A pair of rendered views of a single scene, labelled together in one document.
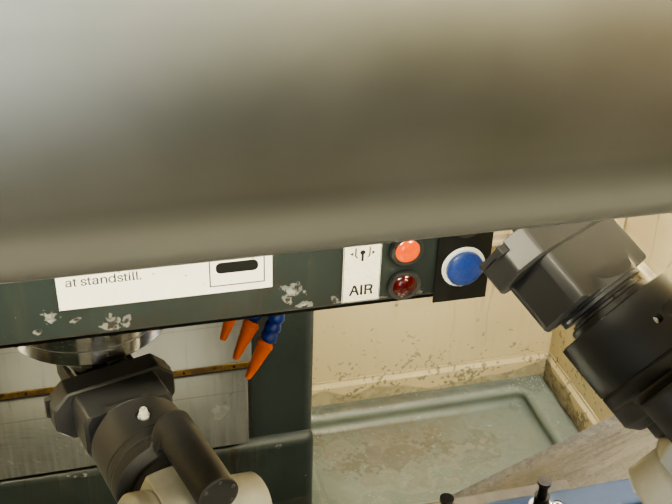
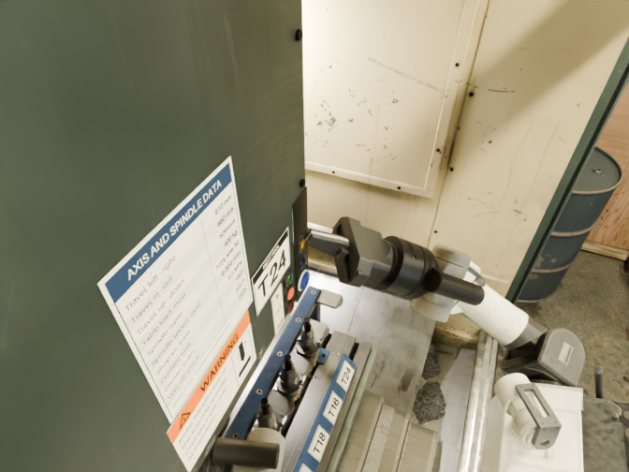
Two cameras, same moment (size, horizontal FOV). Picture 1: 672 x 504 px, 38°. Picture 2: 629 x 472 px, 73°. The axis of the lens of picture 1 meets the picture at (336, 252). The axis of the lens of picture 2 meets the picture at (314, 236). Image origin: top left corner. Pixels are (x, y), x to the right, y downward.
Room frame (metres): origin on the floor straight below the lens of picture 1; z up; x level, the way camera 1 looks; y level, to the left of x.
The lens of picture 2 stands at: (0.35, 0.24, 2.17)
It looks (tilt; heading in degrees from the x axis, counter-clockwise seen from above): 43 degrees down; 308
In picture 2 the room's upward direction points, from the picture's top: straight up
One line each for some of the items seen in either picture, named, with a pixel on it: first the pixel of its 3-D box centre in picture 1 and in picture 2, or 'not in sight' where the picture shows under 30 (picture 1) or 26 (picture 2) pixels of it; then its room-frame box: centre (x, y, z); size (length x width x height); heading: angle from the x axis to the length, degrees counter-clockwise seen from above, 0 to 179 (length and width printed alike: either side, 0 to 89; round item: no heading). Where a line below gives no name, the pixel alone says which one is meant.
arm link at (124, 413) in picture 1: (130, 422); not in sight; (0.68, 0.19, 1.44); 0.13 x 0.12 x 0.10; 122
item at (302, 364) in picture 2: not in sight; (299, 363); (0.73, -0.18, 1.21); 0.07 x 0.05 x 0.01; 15
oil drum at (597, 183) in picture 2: not in sight; (533, 220); (0.52, -2.17, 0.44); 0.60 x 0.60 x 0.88
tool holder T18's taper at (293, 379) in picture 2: not in sight; (288, 373); (0.71, -0.12, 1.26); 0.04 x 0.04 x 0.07
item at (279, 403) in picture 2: not in sight; (279, 404); (0.70, -0.07, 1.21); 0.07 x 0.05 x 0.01; 15
